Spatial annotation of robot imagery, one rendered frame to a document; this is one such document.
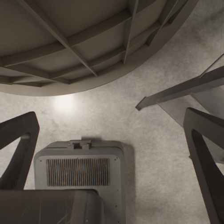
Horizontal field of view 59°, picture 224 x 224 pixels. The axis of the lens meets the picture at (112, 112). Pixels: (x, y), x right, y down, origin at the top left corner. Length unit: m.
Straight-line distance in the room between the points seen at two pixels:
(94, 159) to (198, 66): 0.90
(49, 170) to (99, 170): 0.29
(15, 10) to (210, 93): 0.65
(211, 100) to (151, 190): 0.89
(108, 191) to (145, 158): 0.37
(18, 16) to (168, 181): 1.32
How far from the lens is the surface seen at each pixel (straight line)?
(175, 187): 1.52
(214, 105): 0.80
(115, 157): 1.12
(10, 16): 0.43
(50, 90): 1.38
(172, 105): 1.06
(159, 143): 1.40
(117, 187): 1.18
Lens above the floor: 1.33
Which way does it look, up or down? 85 degrees down
